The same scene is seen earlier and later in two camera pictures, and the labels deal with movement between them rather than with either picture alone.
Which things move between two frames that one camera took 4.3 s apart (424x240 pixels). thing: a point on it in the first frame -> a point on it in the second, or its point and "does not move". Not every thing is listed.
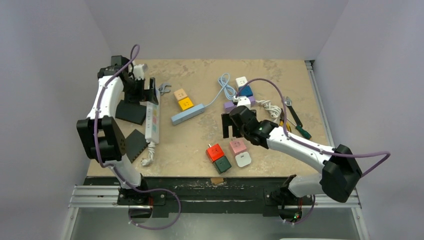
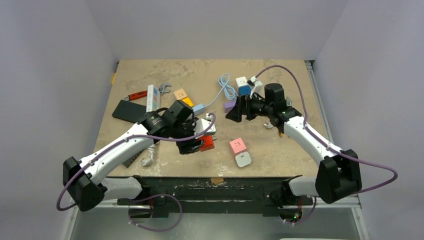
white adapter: [243, 159] does not move
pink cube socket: [236, 147] does not move
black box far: [134, 113] does not move
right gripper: [230, 120] -> [247, 107]
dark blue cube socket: [247, 91] does not move
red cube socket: [214, 152] -> [208, 143]
